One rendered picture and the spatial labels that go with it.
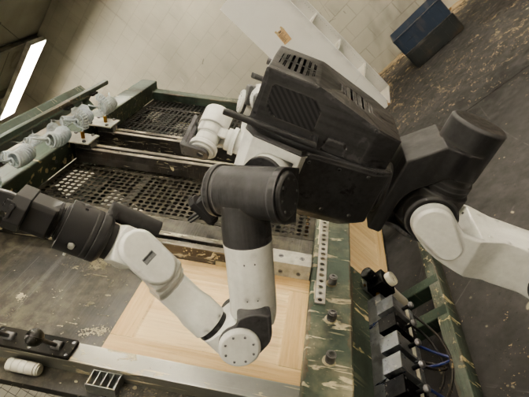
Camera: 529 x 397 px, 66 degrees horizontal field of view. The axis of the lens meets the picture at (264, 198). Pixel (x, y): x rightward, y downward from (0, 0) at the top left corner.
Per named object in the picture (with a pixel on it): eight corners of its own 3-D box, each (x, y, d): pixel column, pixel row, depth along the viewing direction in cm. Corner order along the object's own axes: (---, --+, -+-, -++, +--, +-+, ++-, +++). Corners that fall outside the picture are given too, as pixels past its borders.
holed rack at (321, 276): (324, 305, 112) (325, 303, 111) (314, 303, 112) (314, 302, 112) (334, 110, 251) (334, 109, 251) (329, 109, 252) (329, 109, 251)
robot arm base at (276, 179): (310, 213, 76) (306, 154, 72) (280, 244, 65) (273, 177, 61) (242, 206, 83) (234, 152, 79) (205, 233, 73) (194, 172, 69)
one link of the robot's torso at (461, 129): (497, 121, 86) (419, 91, 85) (519, 146, 75) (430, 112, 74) (427, 221, 101) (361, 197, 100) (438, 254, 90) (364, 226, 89)
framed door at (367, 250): (392, 335, 175) (396, 332, 174) (301, 260, 162) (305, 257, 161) (377, 220, 251) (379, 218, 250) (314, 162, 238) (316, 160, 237)
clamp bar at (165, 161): (316, 199, 169) (325, 146, 156) (51, 160, 180) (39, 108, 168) (318, 187, 177) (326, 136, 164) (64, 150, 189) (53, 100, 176)
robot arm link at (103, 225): (71, 257, 73) (130, 279, 78) (79, 254, 64) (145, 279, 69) (98, 202, 77) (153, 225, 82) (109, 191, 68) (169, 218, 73)
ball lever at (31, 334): (64, 356, 94) (34, 346, 83) (48, 353, 95) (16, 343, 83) (70, 339, 96) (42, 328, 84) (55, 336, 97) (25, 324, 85)
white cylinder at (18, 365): (5, 372, 93) (37, 380, 92) (1, 365, 91) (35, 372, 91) (14, 361, 96) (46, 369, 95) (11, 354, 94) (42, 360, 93)
